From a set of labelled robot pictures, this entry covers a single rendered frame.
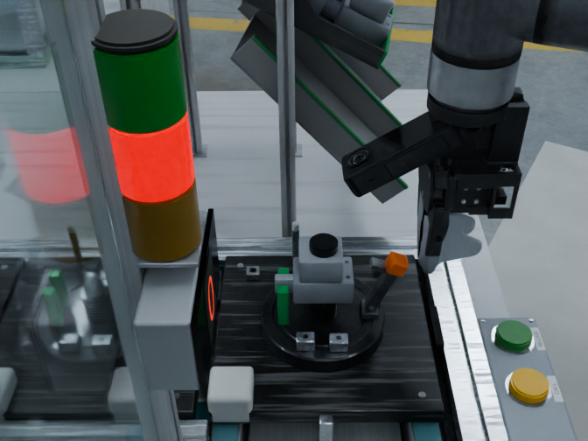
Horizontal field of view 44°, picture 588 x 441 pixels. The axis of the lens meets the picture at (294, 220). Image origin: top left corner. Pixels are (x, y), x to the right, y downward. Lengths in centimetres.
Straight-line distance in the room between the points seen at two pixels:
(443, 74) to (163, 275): 29
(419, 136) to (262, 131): 73
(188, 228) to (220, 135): 90
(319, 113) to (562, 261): 45
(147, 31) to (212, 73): 305
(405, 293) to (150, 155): 51
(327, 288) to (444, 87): 26
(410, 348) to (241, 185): 52
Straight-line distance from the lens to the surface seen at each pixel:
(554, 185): 130
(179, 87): 43
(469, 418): 79
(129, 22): 43
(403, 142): 67
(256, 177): 125
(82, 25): 42
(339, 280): 76
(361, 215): 117
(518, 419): 80
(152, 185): 45
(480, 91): 63
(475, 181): 68
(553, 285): 110
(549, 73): 360
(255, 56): 89
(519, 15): 59
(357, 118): 106
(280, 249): 96
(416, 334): 84
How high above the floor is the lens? 158
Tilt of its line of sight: 39 degrees down
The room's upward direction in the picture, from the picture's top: 1 degrees counter-clockwise
